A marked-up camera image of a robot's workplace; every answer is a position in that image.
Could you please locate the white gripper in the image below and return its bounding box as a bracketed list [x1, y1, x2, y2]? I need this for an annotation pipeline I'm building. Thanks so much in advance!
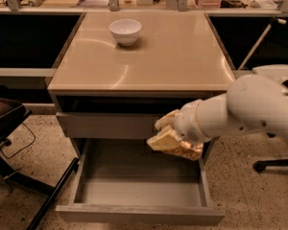
[147, 100, 209, 151]

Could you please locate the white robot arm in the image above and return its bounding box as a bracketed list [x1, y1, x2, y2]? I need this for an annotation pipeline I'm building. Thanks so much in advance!
[147, 75, 288, 154]

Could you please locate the open grey middle drawer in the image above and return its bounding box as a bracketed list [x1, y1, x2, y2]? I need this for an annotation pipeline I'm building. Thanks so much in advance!
[57, 139, 225, 225]

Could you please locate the grey drawer cabinet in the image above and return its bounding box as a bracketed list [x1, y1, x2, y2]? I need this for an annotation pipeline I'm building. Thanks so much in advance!
[44, 11, 244, 226]

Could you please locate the closed grey top drawer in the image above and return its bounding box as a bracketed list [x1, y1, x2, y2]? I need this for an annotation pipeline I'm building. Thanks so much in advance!
[56, 112, 159, 139]

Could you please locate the white ceramic bowl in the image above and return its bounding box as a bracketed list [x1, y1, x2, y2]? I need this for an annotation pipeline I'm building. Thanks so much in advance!
[108, 19, 142, 46]

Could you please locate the white stick with tip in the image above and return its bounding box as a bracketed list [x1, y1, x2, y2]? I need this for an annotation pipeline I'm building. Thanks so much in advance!
[238, 17, 287, 70]

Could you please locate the black office chair left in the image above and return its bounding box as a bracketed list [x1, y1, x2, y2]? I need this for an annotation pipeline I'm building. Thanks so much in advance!
[0, 85, 79, 230]

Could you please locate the black floor cable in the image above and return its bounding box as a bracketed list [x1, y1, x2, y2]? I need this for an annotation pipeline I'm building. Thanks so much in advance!
[0, 122, 36, 160]

